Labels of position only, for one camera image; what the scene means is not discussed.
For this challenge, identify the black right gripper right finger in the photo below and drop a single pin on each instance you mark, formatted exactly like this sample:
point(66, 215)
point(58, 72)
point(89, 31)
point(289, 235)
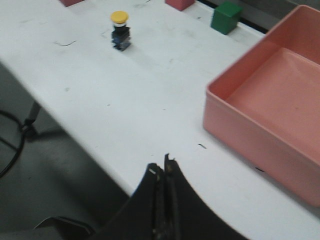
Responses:
point(189, 217)

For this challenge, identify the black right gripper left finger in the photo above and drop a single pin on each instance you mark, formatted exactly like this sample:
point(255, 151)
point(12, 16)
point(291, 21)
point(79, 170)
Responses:
point(135, 220)

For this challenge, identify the yellow push button switch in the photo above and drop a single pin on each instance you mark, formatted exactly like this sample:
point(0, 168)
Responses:
point(120, 37)

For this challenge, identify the pink plastic bin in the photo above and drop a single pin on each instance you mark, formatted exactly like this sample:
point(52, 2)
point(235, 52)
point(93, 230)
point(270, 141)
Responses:
point(266, 106)

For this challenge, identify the grey table leg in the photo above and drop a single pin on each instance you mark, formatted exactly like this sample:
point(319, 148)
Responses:
point(33, 114)

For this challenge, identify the green cube block centre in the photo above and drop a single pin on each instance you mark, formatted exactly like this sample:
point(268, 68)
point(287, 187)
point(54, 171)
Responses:
point(226, 17)

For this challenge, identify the pink cube block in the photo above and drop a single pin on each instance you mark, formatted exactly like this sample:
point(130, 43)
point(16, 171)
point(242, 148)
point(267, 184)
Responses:
point(180, 4)

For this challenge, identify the pink block far left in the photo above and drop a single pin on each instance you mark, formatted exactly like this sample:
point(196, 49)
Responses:
point(68, 3)

